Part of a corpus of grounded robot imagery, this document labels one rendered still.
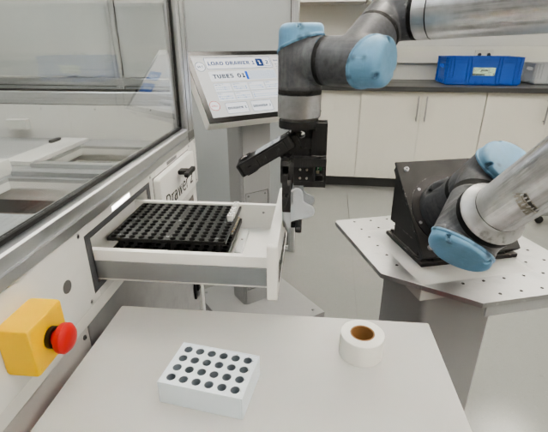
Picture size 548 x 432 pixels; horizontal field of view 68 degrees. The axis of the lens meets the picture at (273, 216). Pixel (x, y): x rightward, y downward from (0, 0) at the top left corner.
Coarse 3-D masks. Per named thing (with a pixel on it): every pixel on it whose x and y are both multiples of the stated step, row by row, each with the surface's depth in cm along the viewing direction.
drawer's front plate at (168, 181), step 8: (192, 152) 123; (176, 160) 113; (184, 160) 116; (192, 160) 124; (168, 168) 106; (176, 168) 109; (160, 176) 100; (168, 176) 103; (176, 176) 109; (192, 176) 124; (160, 184) 98; (168, 184) 103; (176, 184) 109; (192, 184) 124; (160, 192) 98; (168, 192) 103; (176, 192) 109; (184, 192) 117; (168, 200) 104
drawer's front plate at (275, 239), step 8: (280, 192) 89; (280, 200) 84; (280, 208) 80; (280, 216) 77; (272, 224) 73; (280, 224) 74; (272, 232) 70; (280, 232) 73; (272, 240) 67; (280, 240) 74; (272, 248) 66; (280, 248) 75; (272, 256) 67; (272, 264) 67; (272, 272) 68; (280, 272) 77; (272, 280) 68; (272, 288) 69; (272, 296) 70
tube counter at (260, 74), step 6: (240, 72) 160; (246, 72) 162; (252, 72) 163; (258, 72) 164; (264, 72) 166; (270, 72) 167; (240, 78) 159; (246, 78) 160; (252, 78) 162; (258, 78) 163; (264, 78) 165; (270, 78) 166
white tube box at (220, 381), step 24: (192, 360) 61; (216, 360) 60; (240, 360) 60; (168, 384) 56; (192, 384) 57; (216, 384) 56; (240, 384) 56; (192, 408) 56; (216, 408) 55; (240, 408) 54
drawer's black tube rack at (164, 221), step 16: (144, 208) 88; (160, 208) 88; (176, 208) 89; (192, 208) 88; (208, 208) 88; (224, 208) 88; (128, 224) 81; (144, 224) 81; (160, 224) 80; (176, 224) 80; (192, 224) 81; (208, 224) 81; (240, 224) 88; (112, 240) 75; (128, 240) 74; (144, 240) 74; (160, 240) 74; (176, 240) 74; (192, 240) 75; (208, 240) 74
